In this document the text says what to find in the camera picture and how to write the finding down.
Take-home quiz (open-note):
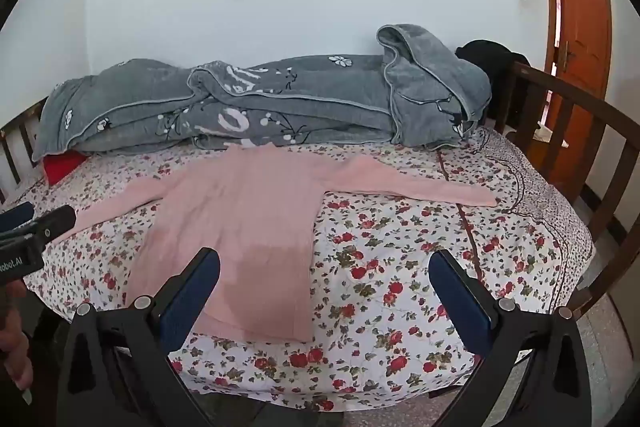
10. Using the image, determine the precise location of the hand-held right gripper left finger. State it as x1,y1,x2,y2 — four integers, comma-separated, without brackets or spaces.
55,248,221,427

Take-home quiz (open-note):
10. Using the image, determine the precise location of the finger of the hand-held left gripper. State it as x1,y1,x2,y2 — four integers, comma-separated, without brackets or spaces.
0,201,36,232
0,205,77,250

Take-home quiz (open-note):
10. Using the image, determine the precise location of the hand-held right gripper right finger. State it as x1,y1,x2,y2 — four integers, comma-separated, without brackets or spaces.
430,249,593,427

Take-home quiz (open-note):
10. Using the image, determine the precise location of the pink knit sweater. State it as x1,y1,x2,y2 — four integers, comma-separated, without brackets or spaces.
50,143,498,342

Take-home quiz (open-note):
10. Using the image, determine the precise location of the person's left hand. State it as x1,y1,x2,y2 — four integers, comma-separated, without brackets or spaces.
0,279,34,391

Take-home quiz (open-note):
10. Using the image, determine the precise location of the red pillow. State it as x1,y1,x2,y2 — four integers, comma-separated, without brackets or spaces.
42,150,88,184

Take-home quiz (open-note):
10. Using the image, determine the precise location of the floral bed sheet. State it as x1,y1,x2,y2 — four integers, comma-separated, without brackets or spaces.
22,127,596,413

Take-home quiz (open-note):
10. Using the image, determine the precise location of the white paper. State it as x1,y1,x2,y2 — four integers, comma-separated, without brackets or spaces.
532,124,571,148

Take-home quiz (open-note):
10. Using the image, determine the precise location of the grey printed blanket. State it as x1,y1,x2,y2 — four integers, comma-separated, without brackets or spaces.
31,23,492,162

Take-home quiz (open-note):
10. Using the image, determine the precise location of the dark wooden footboard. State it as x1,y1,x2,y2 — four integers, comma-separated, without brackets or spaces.
492,61,640,318

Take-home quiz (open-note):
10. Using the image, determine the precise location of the black cloth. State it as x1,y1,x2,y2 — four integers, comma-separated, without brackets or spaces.
455,39,531,120

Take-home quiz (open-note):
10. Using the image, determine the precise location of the orange wooden door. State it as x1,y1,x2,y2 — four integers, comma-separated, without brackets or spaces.
534,0,613,202

